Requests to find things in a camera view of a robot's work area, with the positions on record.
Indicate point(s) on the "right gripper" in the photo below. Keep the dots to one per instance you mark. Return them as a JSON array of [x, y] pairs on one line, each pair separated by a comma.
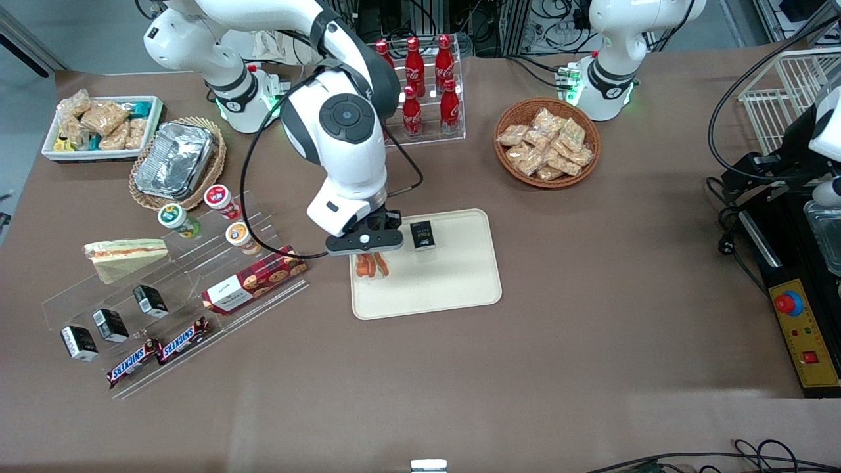
[[388, 220]]

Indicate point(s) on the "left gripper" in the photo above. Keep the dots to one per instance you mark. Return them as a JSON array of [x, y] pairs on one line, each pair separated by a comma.
[[798, 150]]

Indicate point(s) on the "triangle ham sandwich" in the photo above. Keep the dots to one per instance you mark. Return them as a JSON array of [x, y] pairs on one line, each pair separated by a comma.
[[125, 259], [364, 265]]

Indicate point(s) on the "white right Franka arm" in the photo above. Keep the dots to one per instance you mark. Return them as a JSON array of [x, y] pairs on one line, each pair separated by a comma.
[[341, 171]]

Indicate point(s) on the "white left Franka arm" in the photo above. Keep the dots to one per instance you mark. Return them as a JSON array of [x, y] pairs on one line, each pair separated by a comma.
[[614, 39]]

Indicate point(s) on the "cream plastic tray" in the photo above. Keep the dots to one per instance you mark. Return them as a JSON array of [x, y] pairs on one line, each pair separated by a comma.
[[447, 282]]

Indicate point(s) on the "flat wicker tray basket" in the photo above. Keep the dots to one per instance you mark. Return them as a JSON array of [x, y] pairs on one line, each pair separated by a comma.
[[217, 164]]

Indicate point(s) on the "small black carton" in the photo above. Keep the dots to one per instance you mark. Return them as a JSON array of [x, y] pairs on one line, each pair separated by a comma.
[[110, 325], [79, 343], [424, 236], [151, 301]]

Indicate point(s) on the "black sealing machine yellow panel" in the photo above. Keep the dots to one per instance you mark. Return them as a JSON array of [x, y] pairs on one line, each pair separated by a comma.
[[788, 263]]

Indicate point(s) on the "red plaid cookie box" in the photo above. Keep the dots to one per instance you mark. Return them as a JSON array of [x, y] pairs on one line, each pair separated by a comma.
[[256, 279]]

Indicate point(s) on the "clear acrylic bottle rack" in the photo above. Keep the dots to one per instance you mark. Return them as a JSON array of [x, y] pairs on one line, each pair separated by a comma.
[[433, 139]]

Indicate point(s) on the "orange lid yogurt cup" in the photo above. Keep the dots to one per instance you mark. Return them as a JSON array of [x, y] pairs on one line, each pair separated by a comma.
[[241, 236]]

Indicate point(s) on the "red Coca-Cola bottle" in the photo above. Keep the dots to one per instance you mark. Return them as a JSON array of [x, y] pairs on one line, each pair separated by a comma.
[[449, 110], [385, 52], [412, 117], [445, 62], [414, 66]]

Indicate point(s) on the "round wicker basket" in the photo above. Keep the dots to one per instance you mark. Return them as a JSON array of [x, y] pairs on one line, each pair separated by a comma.
[[506, 167]]

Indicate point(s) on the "red lid yogurt cup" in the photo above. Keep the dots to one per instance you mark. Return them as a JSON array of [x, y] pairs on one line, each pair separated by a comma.
[[220, 199]]

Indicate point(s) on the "clear crisp snack packet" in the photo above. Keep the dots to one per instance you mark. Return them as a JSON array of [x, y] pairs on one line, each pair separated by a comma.
[[525, 159], [136, 133], [512, 135], [564, 163], [113, 136], [75, 104], [545, 120], [537, 139], [550, 173], [105, 117], [73, 131], [571, 133], [582, 156]]

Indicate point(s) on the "clear acrylic tiered stand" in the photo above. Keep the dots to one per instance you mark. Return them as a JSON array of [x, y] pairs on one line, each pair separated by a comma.
[[197, 276]]

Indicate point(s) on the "green lid yogurt cup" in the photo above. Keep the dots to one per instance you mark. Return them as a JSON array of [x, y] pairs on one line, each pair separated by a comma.
[[176, 219]]

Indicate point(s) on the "Snickers chocolate bar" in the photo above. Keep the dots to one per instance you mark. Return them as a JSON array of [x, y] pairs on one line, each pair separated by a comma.
[[133, 363], [182, 341]]

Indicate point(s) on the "small silver box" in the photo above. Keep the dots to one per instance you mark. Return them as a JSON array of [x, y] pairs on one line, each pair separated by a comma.
[[428, 466]]

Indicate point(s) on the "stacked foil containers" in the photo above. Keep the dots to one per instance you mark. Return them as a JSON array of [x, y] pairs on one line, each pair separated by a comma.
[[174, 161]]

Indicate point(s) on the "beige cloth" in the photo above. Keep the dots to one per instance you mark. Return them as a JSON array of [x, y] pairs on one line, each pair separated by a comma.
[[263, 51]]

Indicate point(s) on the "white rectangular bin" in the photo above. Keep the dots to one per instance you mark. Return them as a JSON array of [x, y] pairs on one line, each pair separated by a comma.
[[154, 131]]

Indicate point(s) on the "teal snack packet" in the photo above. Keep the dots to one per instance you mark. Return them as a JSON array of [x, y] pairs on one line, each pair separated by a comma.
[[139, 108]]

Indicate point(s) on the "small yellow packet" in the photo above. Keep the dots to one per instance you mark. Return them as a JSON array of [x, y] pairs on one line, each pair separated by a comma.
[[63, 143]]

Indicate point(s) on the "dark diagonal pole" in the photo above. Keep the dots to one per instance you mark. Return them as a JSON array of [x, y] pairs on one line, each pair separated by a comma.
[[26, 43]]

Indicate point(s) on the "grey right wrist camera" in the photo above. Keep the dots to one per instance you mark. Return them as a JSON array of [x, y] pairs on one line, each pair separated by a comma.
[[361, 242]]

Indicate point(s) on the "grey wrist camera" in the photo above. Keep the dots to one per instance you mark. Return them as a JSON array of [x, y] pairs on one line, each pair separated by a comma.
[[361, 242], [829, 192]]

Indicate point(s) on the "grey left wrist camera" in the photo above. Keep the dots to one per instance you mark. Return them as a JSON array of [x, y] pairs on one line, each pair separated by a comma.
[[829, 192]]

